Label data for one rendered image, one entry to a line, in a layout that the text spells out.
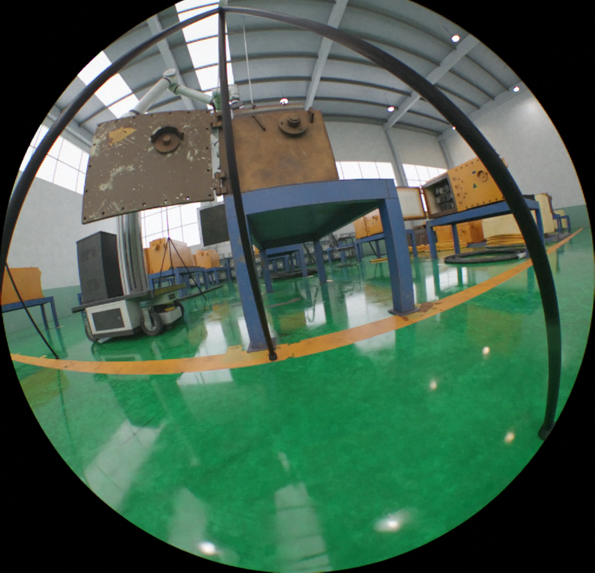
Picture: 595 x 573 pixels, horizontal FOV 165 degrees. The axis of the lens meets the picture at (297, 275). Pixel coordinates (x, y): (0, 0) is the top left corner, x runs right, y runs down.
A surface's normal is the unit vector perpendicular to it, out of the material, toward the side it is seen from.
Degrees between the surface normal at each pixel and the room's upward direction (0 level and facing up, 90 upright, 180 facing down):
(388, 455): 0
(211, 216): 90
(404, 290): 90
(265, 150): 90
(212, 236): 90
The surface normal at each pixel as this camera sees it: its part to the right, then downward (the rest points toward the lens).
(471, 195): -0.98, 0.18
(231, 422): -0.18, -0.98
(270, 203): 0.11, 0.05
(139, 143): 0.49, -0.03
